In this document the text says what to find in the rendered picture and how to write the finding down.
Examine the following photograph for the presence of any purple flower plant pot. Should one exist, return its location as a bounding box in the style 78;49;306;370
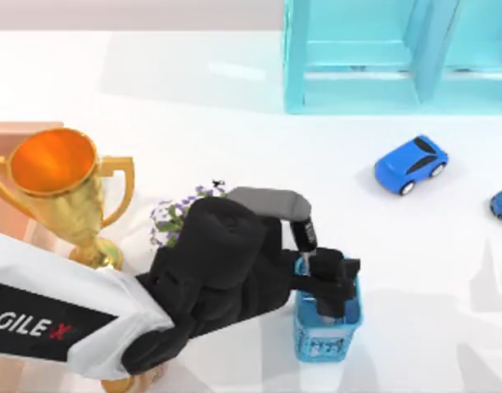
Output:
147;182;232;251

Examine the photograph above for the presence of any light blue rack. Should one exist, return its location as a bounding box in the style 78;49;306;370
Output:
282;0;502;116

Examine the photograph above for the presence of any pale grey rounded box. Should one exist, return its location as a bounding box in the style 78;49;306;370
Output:
227;186;313;225

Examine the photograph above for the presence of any large gold trophy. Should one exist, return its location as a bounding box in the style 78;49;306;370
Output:
0;127;136;271

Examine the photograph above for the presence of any blue basket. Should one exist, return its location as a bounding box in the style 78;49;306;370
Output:
292;255;364;364

